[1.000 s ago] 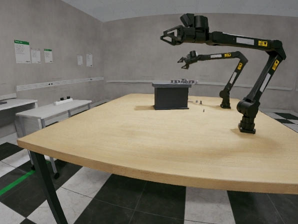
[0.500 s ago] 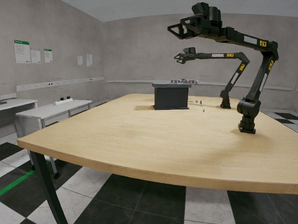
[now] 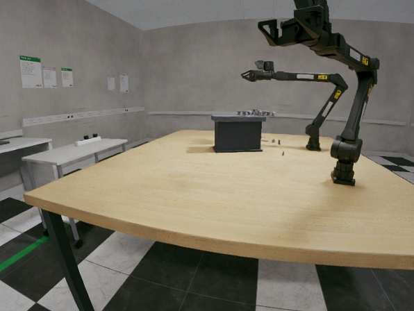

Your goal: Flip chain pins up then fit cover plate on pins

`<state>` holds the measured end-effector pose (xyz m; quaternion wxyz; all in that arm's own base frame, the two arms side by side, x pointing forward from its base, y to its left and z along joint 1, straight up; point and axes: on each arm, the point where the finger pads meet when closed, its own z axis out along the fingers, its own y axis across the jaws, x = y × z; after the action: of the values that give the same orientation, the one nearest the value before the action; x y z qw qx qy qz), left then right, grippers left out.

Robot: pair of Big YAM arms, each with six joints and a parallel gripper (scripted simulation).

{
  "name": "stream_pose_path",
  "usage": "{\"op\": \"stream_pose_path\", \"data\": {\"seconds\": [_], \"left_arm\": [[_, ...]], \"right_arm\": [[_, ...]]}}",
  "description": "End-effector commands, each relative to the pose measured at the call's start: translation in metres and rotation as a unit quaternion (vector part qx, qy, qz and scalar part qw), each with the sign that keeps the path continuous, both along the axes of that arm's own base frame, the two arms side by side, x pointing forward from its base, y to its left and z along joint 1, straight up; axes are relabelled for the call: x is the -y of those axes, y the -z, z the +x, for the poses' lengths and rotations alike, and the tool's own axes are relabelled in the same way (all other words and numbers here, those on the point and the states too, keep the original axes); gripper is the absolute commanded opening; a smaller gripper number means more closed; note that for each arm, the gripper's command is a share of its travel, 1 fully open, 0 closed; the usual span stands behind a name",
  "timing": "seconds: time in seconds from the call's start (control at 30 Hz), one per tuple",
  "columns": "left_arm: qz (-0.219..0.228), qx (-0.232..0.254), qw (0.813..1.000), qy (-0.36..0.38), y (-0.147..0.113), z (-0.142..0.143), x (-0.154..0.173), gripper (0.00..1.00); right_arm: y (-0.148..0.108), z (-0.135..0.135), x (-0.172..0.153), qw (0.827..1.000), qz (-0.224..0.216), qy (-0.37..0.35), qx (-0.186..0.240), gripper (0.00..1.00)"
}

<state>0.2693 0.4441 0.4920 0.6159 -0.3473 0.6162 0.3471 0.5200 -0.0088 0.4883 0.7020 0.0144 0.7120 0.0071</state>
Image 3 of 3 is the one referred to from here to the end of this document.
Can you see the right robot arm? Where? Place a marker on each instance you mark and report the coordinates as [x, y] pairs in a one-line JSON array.
[[313, 131]]

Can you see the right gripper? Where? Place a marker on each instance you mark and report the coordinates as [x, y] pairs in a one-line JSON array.
[[251, 78]]

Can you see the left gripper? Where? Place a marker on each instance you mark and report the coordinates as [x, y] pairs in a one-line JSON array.
[[311, 20]]

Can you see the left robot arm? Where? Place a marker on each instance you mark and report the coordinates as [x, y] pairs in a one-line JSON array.
[[334, 43]]

